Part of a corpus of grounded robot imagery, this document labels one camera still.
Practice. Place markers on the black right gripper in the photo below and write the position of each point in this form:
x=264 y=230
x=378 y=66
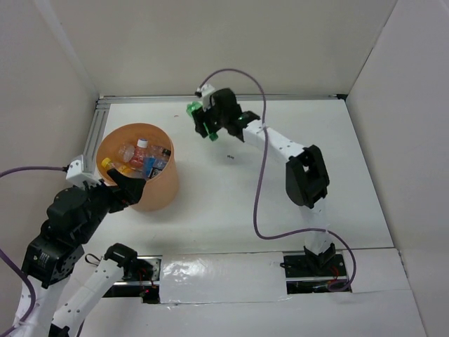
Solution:
x=199 y=116

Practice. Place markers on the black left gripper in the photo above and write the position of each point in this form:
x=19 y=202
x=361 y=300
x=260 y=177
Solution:
x=128 y=192

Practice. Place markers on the green plastic bottle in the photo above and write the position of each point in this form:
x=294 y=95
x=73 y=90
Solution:
x=204 y=124

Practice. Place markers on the yellow cap orange label bottle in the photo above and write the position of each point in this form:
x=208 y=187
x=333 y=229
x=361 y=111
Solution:
x=109 y=164

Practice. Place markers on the blue label bottle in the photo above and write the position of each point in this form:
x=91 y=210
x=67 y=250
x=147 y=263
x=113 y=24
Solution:
x=149 y=170

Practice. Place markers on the red label red cap bottle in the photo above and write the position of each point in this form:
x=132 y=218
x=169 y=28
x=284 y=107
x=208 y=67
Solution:
x=140 y=152

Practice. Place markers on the pepsi bottle black cap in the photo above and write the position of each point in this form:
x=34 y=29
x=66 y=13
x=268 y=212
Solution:
x=160 y=157

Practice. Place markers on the clear white cap bottle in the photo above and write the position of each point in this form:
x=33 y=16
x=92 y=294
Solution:
x=125 y=152

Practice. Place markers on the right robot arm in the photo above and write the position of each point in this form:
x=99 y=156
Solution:
x=307 y=179

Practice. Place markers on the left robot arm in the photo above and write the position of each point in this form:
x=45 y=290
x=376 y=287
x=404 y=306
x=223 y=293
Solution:
x=50 y=258

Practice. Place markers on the orange plastic bin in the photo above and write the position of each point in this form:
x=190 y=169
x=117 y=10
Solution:
x=159 y=191

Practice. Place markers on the white taped cover plate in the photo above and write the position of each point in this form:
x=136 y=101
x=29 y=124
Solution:
x=222 y=278

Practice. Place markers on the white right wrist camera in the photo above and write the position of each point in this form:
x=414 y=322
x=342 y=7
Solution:
x=205 y=93

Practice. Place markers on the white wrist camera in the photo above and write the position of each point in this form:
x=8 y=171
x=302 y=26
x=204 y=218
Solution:
x=205 y=93
x=78 y=174

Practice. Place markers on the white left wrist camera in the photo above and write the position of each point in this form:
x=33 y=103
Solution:
x=78 y=174

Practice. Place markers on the aluminium frame rail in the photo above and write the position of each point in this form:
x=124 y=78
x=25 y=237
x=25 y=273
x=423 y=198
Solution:
x=102 y=107

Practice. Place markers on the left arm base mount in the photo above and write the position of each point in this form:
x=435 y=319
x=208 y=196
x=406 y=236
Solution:
x=143 y=282

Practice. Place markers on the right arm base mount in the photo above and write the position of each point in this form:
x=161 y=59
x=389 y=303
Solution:
x=301 y=279

